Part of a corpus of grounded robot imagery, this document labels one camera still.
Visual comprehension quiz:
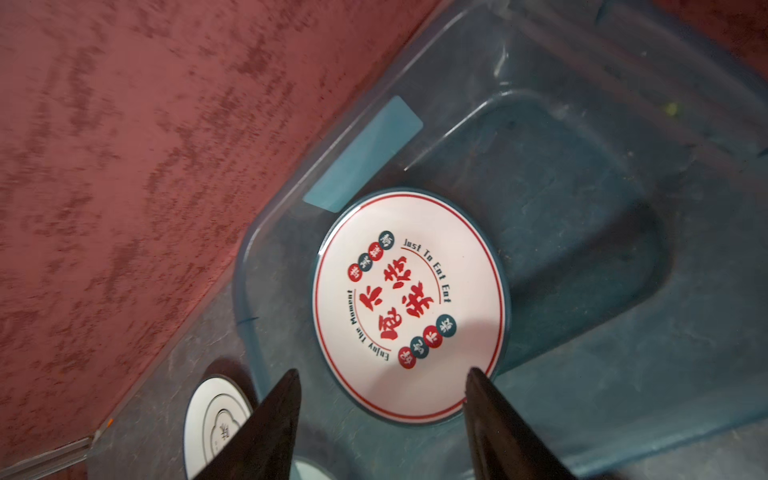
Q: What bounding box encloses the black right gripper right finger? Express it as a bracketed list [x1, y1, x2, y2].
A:
[463, 367, 574, 479]

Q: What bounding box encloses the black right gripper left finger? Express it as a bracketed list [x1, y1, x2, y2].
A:
[196, 369, 302, 479]

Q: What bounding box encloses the orange sunburst white plate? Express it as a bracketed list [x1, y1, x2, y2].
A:
[289, 457, 335, 480]

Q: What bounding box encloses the white plate black line motif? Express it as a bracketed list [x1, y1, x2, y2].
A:
[183, 375, 253, 479]

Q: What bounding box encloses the aluminium left corner post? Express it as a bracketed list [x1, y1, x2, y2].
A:
[1, 436, 93, 479]

